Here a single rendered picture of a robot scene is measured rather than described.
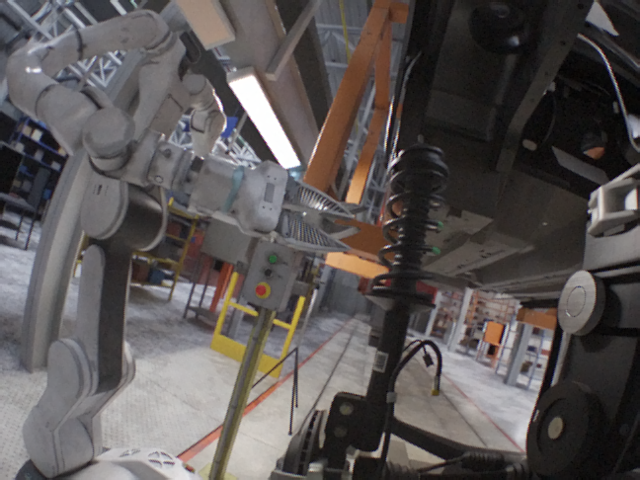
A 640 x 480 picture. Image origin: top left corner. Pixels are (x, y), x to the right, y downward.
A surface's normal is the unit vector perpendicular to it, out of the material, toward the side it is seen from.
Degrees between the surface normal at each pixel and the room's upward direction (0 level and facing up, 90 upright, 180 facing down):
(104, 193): 89
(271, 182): 76
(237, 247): 90
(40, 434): 90
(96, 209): 90
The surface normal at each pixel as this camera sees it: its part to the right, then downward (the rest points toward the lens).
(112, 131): 0.55, -0.15
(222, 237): -0.16, -0.21
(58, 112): 0.21, -0.40
